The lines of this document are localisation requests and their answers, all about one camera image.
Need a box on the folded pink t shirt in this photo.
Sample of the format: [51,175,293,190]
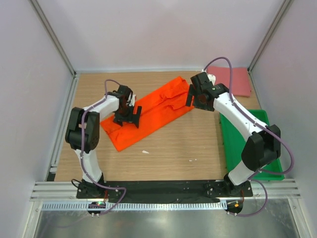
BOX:
[207,66,252,97]

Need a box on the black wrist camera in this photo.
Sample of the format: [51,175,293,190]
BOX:
[191,71,216,88]
[117,85,133,101]

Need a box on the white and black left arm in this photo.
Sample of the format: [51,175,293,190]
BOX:
[65,93,142,198]

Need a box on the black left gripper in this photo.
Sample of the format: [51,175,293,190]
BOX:
[115,105,142,128]

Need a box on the aluminium front frame rail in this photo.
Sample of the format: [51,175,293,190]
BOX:
[31,179,301,204]

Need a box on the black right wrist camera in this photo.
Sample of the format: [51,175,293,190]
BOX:
[191,71,216,88]

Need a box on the aluminium corner post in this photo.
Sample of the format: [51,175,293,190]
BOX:
[28,0,77,78]
[247,0,295,74]

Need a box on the right aluminium corner post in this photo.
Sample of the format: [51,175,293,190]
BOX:
[247,0,295,74]

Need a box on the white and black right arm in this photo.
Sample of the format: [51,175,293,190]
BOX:
[186,84,281,196]

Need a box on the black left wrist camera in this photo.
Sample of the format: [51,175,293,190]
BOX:
[117,85,133,101]

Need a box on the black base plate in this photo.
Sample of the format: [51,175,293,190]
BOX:
[76,180,253,204]

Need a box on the orange t shirt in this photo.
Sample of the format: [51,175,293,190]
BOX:
[100,76,193,152]

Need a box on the green plastic tray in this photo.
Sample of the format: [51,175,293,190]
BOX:
[220,110,284,185]

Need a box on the white slotted cable duct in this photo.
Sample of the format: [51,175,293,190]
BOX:
[42,201,227,212]

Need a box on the left aluminium corner post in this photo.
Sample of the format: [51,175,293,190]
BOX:
[28,0,77,78]

